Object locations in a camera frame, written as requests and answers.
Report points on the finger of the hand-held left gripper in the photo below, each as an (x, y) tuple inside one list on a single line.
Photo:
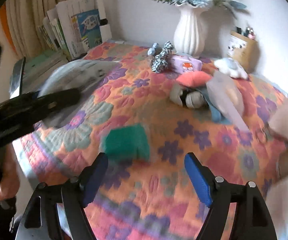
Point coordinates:
[(17, 77), (41, 107)]

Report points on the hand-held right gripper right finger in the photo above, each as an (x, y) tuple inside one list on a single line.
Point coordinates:
[(199, 180)]

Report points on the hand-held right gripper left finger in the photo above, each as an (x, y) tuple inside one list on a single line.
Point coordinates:
[(95, 177)]

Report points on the green cloth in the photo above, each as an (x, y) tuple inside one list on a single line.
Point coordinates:
[(124, 140)]

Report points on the grey and black socks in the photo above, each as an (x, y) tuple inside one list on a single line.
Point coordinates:
[(194, 100)]

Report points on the purple tissue pack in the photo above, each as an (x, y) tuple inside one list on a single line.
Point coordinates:
[(186, 65)]

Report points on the person's left hand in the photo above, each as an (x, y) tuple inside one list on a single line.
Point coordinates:
[(8, 177)]

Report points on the stack of books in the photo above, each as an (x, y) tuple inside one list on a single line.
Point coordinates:
[(51, 37)]

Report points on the beige curtain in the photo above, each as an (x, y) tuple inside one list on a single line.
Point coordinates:
[(26, 17)]

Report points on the light blue cloth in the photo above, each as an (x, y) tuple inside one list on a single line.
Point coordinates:
[(216, 115)]

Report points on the translucent white plastic bag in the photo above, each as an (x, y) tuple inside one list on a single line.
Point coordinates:
[(226, 92)]

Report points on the floral tablecloth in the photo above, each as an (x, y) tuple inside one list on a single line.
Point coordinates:
[(146, 100)]

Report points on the white board with black clip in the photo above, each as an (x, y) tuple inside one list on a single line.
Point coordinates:
[(105, 28)]

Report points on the coral pink cloth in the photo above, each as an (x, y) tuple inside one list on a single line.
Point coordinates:
[(194, 78)]

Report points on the beige coin purse with keyring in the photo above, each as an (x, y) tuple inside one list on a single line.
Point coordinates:
[(284, 120)]

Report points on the white and blue cloud plush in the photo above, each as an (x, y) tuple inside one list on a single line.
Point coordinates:
[(230, 67)]

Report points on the checkered fabric scrunchie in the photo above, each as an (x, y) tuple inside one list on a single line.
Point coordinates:
[(160, 60)]

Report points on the tan cylindrical pen holder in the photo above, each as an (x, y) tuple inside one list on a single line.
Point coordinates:
[(244, 52)]

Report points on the bunch of pens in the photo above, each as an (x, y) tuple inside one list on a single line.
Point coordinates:
[(249, 33)]

